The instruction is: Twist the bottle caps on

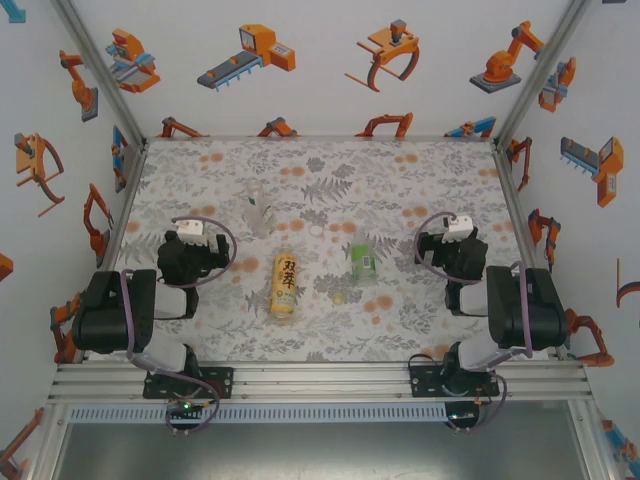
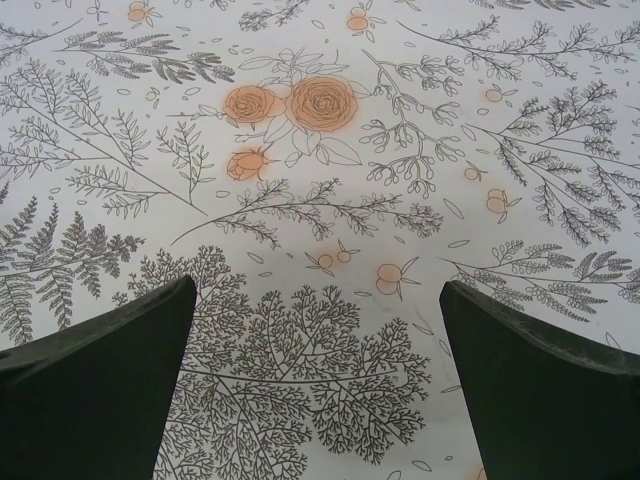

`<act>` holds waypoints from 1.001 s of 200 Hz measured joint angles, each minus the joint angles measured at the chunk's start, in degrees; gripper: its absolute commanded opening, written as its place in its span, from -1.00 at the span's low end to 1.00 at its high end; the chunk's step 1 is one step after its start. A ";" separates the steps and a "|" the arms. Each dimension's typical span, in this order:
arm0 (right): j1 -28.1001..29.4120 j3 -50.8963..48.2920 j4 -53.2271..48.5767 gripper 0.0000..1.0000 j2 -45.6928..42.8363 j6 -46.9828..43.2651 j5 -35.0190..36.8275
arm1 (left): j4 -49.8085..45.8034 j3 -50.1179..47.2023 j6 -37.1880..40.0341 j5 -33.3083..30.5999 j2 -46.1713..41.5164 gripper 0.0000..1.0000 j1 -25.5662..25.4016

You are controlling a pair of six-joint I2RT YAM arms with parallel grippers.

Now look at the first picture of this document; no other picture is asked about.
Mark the clear plastic bottle green label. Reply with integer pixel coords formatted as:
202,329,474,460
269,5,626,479
243,180,275,239

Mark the yellow tea bottle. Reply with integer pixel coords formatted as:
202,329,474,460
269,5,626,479
270,244,300,324

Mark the grey floral tablecloth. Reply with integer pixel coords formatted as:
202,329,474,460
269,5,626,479
97,138,559,364

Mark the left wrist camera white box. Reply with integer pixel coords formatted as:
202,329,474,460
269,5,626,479
172,219,207,240

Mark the aluminium side rail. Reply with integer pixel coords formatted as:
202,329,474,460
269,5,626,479
492,142,569,359
74,142,149,364

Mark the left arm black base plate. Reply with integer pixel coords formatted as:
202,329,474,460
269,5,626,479
143,367,235,400

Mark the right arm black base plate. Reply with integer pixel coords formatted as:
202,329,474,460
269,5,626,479
408,360,501,399

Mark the aluminium front rail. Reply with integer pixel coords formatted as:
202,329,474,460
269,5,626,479
47,362,594,404

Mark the aluminium corner post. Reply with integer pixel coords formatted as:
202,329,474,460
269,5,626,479
49,0,149,146
492,0,594,149

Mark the white slotted cable duct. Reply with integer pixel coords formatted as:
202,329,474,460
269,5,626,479
67,403,449,424

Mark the aluminium frame leg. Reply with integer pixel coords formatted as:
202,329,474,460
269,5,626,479
567,399,619,480
27,402,69,480

